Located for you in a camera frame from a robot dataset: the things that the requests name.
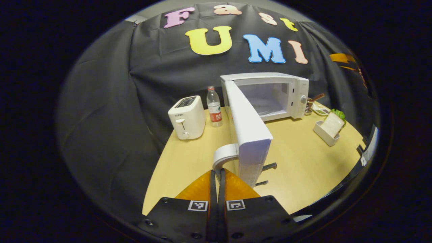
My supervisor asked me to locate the sandwich with lettuce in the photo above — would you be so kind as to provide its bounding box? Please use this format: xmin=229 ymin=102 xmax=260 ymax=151
xmin=320 ymin=109 xmax=347 ymax=139

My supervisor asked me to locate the white divided bean plate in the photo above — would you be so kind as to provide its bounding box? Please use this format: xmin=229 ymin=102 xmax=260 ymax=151
xmin=312 ymin=103 xmax=332 ymax=117

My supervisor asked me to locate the clear plastic water bottle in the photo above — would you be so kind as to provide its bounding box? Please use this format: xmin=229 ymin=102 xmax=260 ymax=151
xmin=207 ymin=86 xmax=223 ymax=128

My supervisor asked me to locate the white toaster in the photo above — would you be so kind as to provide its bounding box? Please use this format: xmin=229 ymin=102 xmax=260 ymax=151
xmin=168 ymin=96 xmax=206 ymax=140

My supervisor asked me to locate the white microwave oven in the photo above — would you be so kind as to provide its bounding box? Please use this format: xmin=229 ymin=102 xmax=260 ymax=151
xmin=213 ymin=72 xmax=309 ymax=188

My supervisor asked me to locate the black backdrop cloth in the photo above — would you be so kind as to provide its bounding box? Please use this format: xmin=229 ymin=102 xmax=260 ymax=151
xmin=56 ymin=2 xmax=375 ymax=216

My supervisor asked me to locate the white rack holder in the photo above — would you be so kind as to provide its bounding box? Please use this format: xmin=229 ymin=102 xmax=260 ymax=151
xmin=313 ymin=120 xmax=341 ymax=146

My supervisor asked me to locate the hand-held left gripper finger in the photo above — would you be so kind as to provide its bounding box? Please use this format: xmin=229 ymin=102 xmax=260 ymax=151
xmin=218 ymin=168 xmax=299 ymax=243
xmin=137 ymin=169 xmax=218 ymax=243

